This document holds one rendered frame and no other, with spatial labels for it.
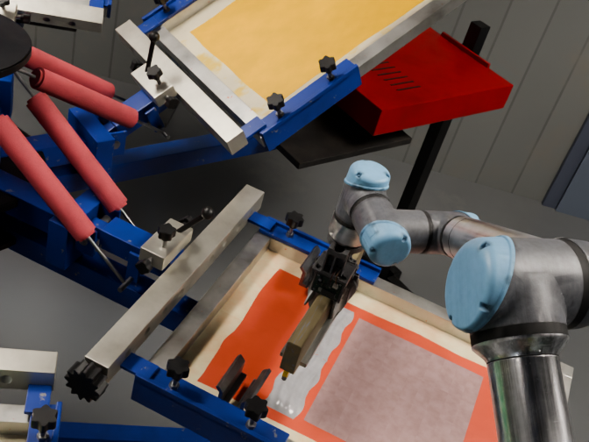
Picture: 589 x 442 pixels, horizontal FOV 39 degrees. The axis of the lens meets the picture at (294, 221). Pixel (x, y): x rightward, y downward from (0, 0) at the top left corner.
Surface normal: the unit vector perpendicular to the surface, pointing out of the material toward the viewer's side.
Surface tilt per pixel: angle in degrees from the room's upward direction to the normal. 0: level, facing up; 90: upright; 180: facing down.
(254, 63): 32
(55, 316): 0
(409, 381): 0
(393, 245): 90
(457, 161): 90
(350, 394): 0
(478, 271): 88
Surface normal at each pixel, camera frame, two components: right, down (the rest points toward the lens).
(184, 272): 0.24, -0.77
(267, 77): -0.21, -0.54
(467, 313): -0.94, -0.16
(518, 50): -0.14, 0.58
